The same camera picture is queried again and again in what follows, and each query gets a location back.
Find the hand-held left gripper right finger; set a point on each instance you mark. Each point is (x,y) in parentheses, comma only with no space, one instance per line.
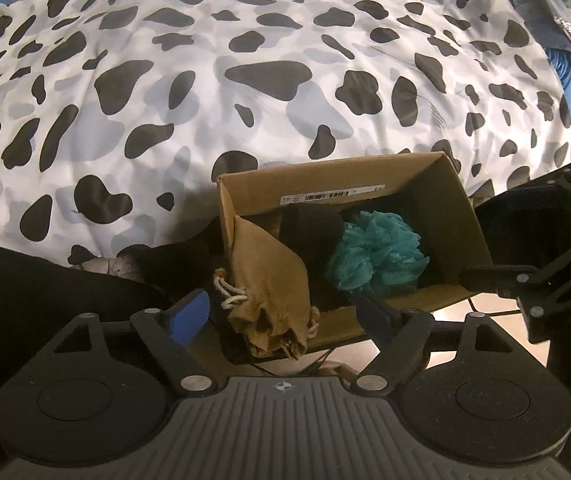
(375,317)

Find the brown cardboard box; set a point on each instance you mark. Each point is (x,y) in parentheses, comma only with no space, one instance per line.
(420,195)

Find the cow print blanket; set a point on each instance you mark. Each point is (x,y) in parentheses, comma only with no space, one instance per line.
(215,85)

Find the teal bath loofah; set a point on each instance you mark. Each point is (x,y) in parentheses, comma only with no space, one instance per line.
(375,252)

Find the person's left leg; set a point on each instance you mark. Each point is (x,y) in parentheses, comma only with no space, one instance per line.
(15,305)

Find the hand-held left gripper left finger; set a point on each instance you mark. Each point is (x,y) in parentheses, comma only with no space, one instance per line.
(190,315)

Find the black soft cloth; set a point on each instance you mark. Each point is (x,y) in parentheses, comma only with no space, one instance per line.
(310,230)

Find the blue knitted cloth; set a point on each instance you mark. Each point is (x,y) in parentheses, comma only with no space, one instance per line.
(559,65)

